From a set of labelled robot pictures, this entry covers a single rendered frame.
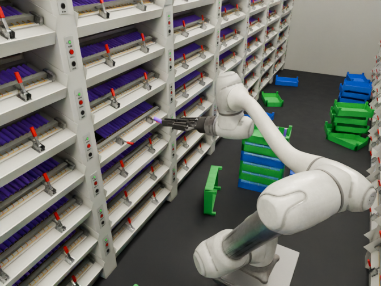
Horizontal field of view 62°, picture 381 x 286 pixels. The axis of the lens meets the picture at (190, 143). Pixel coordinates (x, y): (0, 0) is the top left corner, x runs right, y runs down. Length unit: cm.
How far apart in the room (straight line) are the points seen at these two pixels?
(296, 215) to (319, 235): 137
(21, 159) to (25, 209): 20
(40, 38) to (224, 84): 66
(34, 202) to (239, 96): 86
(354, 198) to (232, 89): 59
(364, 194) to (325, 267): 113
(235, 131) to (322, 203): 58
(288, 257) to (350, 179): 83
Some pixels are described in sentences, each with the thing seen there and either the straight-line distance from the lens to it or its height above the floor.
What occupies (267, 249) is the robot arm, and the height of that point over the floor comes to 40.
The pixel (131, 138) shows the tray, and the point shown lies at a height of 68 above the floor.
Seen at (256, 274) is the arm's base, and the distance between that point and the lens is 157.
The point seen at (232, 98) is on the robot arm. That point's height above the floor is 101.
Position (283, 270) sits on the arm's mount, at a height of 23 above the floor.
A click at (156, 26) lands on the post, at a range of 179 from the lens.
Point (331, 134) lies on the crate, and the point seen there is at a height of 3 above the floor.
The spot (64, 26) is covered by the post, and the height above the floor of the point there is 128.
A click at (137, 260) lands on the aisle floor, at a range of 194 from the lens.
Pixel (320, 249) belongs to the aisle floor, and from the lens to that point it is 211.
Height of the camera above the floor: 147
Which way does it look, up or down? 30 degrees down
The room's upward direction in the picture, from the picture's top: straight up
